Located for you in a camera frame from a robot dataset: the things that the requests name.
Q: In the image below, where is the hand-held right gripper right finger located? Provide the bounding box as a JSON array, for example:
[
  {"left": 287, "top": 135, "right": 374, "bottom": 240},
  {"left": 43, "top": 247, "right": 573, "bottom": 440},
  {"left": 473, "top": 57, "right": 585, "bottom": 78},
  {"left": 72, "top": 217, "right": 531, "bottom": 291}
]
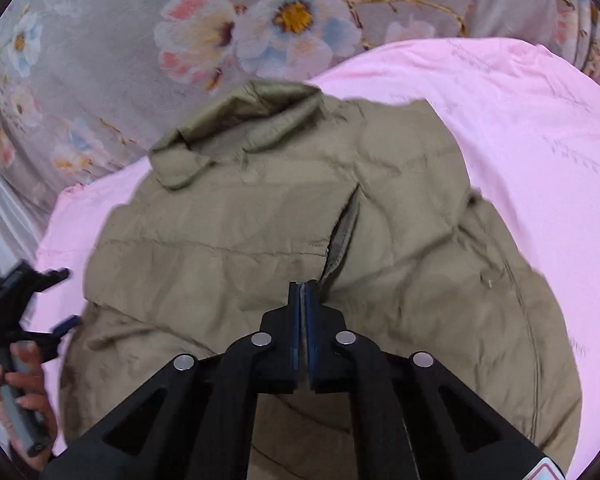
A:
[{"left": 302, "top": 281, "right": 566, "bottom": 480}]

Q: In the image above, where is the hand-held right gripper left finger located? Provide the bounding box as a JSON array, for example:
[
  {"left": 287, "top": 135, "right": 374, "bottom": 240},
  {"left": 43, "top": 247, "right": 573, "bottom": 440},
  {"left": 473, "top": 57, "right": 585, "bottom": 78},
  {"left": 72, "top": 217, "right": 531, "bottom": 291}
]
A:
[{"left": 40, "top": 281, "right": 303, "bottom": 480}]

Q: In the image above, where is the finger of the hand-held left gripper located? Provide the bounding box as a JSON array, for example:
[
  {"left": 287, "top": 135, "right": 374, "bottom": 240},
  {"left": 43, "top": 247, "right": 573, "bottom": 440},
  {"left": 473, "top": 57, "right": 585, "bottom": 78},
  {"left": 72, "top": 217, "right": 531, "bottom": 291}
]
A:
[
  {"left": 30, "top": 268, "right": 72, "bottom": 294},
  {"left": 16, "top": 314, "right": 84, "bottom": 362}
]

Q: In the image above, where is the olive padded jacket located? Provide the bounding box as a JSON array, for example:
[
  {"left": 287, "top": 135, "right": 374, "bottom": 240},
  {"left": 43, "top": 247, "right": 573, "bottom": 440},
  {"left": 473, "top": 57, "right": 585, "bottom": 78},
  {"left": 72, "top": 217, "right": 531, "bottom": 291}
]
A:
[{"left": 57, "top": 80, "right": 583, "bottom": 480}]

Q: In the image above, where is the person's left hand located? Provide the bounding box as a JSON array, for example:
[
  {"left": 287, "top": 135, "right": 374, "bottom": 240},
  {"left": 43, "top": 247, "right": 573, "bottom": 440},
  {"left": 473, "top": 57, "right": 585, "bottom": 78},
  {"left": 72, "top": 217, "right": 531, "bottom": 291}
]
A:
[{"left": 0, "top": 341, "right": 59, "bottom": 461}]

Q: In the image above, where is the grey floral bedsheet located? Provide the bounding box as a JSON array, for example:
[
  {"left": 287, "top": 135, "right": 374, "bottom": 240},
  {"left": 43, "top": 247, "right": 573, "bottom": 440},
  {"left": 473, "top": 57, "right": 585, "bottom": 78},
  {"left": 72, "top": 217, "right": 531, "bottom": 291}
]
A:
[{"left": 0, "top": 0, "right": 600, "bottom": 281}]

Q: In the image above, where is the pink blanket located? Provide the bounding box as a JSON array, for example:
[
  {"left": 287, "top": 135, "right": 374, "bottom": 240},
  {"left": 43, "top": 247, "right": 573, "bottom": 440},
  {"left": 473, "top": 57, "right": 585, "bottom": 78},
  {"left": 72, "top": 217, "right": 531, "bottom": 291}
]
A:
[{"left": 30, "top": 35, "right": 600, "bottom": 480}]

